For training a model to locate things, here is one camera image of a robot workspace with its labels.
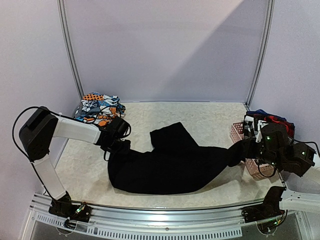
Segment left aluminium frame post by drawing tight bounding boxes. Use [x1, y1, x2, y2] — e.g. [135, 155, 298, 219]
[56, 0, 84, 99]

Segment blue plaid garment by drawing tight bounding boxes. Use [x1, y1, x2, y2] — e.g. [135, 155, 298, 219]
[252, 109, 269, 115]

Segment pink plastic laundry basket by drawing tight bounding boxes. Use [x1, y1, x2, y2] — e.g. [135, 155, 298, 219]
[229, 122, 276, 181]

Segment red black plaid shirt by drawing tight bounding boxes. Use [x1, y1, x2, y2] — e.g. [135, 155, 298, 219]
[246, 111, 295, 138]

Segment aluminium frame post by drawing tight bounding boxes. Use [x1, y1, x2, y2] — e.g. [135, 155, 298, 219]
[244, 0, 275, 110]
[56, 0, 84, 99]

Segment black t-shirt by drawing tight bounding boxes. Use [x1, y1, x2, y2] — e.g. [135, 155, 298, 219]
[107, 122, 245, 195]

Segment right aluminium frame post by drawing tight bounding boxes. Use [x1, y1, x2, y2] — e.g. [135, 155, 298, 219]
[244, 0, 275, 110]

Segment colourful patterned folded shorts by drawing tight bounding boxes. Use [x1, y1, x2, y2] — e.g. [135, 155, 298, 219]
[74, 92, 126, 127]

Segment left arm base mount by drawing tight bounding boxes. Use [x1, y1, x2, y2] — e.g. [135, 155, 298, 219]
[48, 191, 93, 223]

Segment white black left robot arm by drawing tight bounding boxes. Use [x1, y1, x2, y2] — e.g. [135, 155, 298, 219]
[18, 106, 132, 217]

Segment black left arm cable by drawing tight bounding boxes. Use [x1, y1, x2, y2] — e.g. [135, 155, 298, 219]
[12, 106, 66, 166]

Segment front aluminium rail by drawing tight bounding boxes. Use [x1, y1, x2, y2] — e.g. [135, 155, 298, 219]
[22, 193, 312, 240]

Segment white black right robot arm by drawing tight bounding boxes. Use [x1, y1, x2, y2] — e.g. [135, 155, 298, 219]
[242, 123, 320, 218]

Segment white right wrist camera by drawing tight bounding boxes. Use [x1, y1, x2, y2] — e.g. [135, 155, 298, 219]
[253, 119, 269, 143]

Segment black white checked shirt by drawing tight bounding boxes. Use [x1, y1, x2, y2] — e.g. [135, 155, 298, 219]
[243, 115, 258, 139]

